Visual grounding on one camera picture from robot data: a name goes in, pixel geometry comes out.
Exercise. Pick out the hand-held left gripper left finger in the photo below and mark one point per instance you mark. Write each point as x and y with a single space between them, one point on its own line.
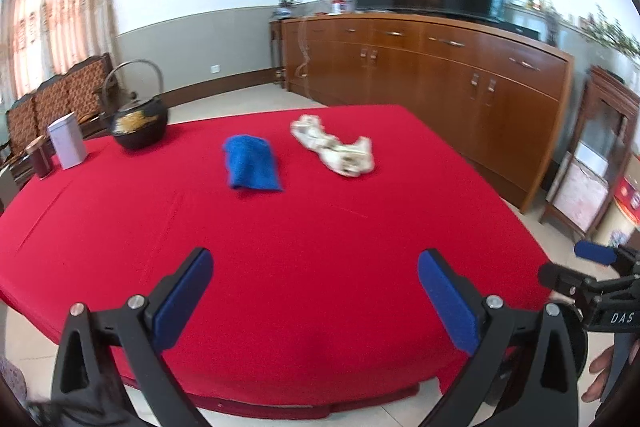
182 297

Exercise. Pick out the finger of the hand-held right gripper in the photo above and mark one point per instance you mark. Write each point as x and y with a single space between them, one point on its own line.
595 253
562 278

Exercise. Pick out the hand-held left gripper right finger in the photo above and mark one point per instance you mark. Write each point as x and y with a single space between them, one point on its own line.
445 297

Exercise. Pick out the person's right hand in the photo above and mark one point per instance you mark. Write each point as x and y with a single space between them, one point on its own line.
602 359

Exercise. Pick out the pink floral package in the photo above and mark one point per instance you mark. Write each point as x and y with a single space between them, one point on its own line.
580 197

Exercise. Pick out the red printed cardboard box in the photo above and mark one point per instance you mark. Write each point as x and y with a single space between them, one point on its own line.
630 197

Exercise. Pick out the white flat board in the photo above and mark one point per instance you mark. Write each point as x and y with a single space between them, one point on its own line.
592 157

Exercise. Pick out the red tablecloth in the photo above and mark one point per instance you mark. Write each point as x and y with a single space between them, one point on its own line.
300 232

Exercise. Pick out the blue cloth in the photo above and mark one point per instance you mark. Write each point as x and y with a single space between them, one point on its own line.
250 162

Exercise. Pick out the carved wooden stand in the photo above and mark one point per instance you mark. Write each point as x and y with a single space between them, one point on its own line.
607 82

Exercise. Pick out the dirty white cloth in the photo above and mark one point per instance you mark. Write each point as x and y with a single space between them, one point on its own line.
345 157

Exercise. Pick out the black iron teapot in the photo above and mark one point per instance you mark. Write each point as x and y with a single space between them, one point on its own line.
137 129

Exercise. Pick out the white tin box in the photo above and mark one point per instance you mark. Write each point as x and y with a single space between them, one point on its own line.
67 144

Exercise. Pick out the dark red can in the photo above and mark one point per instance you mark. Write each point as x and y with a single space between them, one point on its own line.
39 159

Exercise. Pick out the brown wooden sideboard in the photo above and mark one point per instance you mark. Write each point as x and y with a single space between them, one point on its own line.
450 82

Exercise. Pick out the green leafy plant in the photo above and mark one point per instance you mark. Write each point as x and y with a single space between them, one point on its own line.
615 32

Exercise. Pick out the wooden bench with patterned back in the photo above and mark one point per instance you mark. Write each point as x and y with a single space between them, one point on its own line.
80 87

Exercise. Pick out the clear glass tank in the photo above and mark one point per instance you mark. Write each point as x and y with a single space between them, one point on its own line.
530 7

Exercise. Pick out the small potted plant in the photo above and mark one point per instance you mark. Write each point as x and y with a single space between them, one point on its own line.
287 7

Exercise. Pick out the beige patterned curtain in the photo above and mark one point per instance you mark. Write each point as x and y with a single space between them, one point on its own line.
55 7

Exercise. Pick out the white wall socket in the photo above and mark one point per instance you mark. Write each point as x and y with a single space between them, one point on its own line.
215 69

